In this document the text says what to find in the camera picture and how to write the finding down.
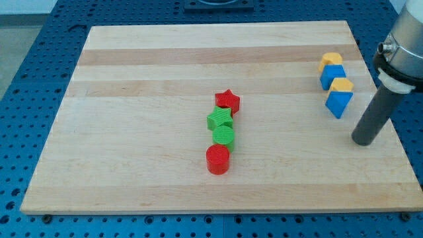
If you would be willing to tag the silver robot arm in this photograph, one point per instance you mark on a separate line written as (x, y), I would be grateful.
(398, 58)

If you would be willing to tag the yellow hexagon block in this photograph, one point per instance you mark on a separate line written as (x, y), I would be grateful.
(330, 58)

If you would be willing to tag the green star block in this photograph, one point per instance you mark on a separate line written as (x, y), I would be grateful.
(219, 117)

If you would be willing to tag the wooden board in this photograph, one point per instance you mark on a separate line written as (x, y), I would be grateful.
(130, 135)

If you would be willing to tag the green cylinder block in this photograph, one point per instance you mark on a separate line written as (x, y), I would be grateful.
(224, 135)

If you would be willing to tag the red star block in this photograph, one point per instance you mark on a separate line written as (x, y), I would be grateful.
(228, 100)

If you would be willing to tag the red cylinder block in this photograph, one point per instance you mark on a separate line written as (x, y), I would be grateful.
(217, 158)

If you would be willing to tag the blue triangle block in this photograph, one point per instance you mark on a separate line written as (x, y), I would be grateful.
(337, 102)

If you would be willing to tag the blue cube block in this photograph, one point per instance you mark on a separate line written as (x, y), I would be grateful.
(330, 72)

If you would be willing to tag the yellow pentagon block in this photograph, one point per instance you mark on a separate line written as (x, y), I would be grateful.
(341, 84)

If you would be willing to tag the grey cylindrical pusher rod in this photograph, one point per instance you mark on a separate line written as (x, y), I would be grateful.
(377, 113)

